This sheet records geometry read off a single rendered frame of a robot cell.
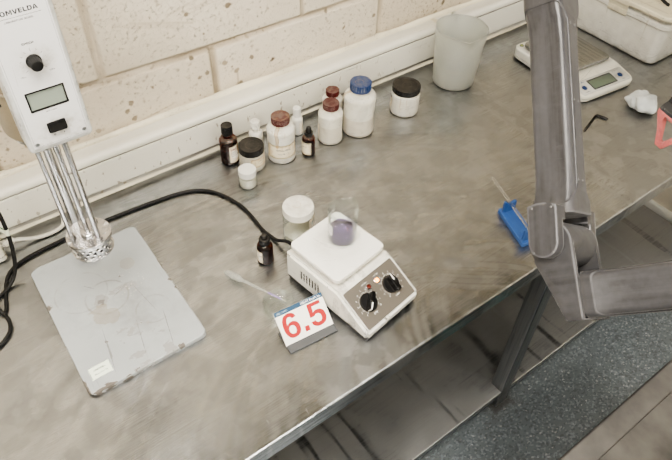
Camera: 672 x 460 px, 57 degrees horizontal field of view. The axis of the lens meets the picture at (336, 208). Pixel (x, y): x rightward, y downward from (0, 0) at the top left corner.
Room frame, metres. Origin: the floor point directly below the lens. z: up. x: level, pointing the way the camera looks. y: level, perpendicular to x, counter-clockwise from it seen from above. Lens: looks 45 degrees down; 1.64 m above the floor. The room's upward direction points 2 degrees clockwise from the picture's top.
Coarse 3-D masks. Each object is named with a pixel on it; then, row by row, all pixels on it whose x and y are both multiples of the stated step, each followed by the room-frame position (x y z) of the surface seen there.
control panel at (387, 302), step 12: (384, 264) 0.69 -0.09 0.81; (372, 276) 0.67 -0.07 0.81; (384, 276) 0.67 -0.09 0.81; (396, 276) 0.68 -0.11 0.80; (360, 288) 0.64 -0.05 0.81; (372, 288) 0.65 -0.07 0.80; (408, 288) 0.67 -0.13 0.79; (348, 300) 0.62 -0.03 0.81; (384, 300) 0.64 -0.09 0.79; (396, 300) 0.64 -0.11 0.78; (360, 312) 0.61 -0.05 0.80; (372, 312) 0.61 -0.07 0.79; (384, 312) 0.62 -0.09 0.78; (372, 324) 0.59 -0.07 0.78
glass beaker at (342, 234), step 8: (336, 200) 0.75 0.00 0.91; (344, 200) 0.76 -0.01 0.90; (352, 200) 0.76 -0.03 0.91; (328, 208) 0.73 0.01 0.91; (336, 208) 0.75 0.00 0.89; (344, 208) 0.76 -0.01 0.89; (352, 208) 0.75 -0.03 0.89; (328, 216) 0.73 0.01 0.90; (336, 216) 0.75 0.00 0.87; (344, 216) 0.76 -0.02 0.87; (352, 216) 0.75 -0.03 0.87; (328, 224) 0.73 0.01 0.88; (336, 224) 0.71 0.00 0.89; (344, 224) 0.71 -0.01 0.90; (352, 224) 0.71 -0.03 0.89; (328, 232) 0.72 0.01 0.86; (336, 232) 0.71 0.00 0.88; (344, 232) 0.71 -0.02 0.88; (352, 232) 0.71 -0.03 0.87; (328, 240) 0.72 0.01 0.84; (336, 240) 0.71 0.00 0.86; (344, 240) 0.71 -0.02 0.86; (352, 240) 0.71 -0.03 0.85
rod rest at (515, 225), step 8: (512, 200) 0.90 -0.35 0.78; (504, 208) 0.89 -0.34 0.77; (512, 208) 0.89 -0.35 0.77; (504, 216) 0.88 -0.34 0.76; (512, 216) 0.88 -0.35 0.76; (512, 224) 0.85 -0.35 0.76; (520, 224) 0.86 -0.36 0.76; (512, 232) 0.84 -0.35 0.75; (520, 232) 0.83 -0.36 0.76; (520, 240) 0.81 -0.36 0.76
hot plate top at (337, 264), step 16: (320, 224) 0.76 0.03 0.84; (304, 240) 0.72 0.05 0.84; (320, 240) 0.72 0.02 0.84; (368, 240) 0.73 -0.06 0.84; (304, 256) 0.69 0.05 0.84; (320, 256) 0.69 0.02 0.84; (336, 256) 0.69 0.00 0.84; (352, 256) 0.69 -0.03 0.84; (368, 256) 0.69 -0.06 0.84; (320, 272) 0.66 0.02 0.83; (336, 272) 0.65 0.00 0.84; (352, 272) 0.66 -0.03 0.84
